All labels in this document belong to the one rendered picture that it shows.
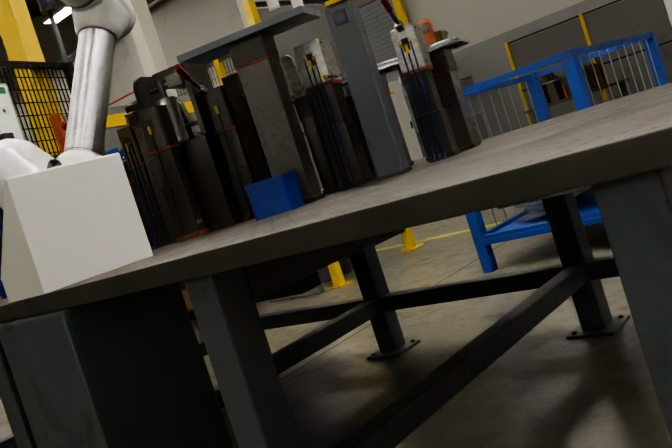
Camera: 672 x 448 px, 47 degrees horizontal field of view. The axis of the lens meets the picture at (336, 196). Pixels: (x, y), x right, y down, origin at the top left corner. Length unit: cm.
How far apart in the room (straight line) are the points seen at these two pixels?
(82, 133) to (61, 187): 38
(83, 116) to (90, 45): 22
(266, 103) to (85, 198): 52
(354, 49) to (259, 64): 26
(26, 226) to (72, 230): 10
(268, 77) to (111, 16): 53
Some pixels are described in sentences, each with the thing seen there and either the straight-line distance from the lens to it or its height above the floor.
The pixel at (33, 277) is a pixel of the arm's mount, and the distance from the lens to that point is 176.
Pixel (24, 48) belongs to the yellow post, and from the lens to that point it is 345.
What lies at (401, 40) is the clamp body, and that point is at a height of 103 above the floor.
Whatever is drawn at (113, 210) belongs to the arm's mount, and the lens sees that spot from 184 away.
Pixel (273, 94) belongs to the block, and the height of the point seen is 99.
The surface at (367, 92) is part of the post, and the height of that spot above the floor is 92.
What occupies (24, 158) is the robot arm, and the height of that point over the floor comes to 100.
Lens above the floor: 76
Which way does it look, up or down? 2 degrees down
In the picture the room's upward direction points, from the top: 18 degrees counter-clockwise
